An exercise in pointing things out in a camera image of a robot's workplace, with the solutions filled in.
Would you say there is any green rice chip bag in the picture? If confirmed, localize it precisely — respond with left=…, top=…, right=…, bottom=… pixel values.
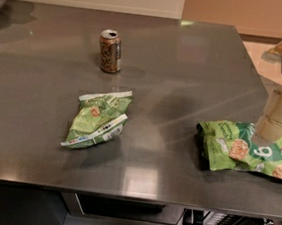
left=197, top=120, right=282, bottom=180

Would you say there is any microwave under counter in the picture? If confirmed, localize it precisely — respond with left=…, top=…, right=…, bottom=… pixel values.
left=62, top=192, right=184, bottom=225

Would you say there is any brown soda can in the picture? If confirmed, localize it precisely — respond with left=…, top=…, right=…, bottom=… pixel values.
left=99, top=29, right=122, bottom=73

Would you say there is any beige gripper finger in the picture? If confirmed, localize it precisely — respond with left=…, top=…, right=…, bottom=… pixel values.
left=255, top=85, right=282, bottom=143

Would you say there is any green jalapeno chip bag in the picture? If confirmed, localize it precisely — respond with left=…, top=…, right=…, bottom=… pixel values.
left=60, top=91, right=133, bottom=149

